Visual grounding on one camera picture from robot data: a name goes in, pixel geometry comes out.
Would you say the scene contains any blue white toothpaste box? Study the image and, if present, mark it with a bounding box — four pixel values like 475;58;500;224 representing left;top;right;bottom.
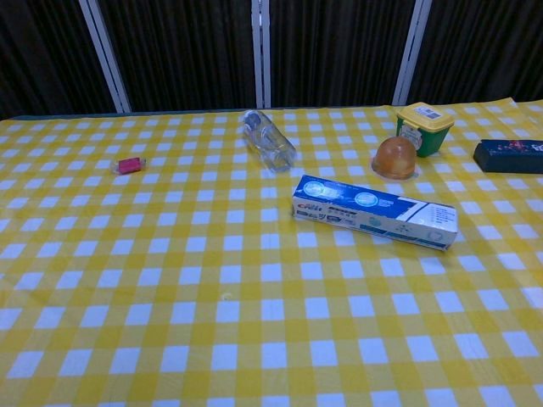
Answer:
291;174;459;254

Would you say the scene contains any black rectangular box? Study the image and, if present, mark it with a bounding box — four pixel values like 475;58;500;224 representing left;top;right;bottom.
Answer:
473;138;543;174

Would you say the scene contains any clear plastic water bottle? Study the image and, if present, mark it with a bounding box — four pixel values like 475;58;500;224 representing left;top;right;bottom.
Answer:
239;109;297;174

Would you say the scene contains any yellow white checked tablecloth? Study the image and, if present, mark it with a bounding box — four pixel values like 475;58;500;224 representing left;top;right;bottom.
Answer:
0;98;543;407

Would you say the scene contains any orange dome jelly cup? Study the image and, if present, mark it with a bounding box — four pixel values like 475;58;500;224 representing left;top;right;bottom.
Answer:
370;135;419;180

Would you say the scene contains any pink wrapped candy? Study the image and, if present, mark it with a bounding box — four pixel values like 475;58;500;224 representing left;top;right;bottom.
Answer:
110;156;148;176

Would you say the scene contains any green container yellow lid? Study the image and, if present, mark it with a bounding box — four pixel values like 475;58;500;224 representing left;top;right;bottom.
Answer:
395;102;456;159

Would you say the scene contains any white partition frame post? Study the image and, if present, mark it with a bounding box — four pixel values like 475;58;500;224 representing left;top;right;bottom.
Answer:
392;0;432;107
78;0;131;114
251;0;272;109

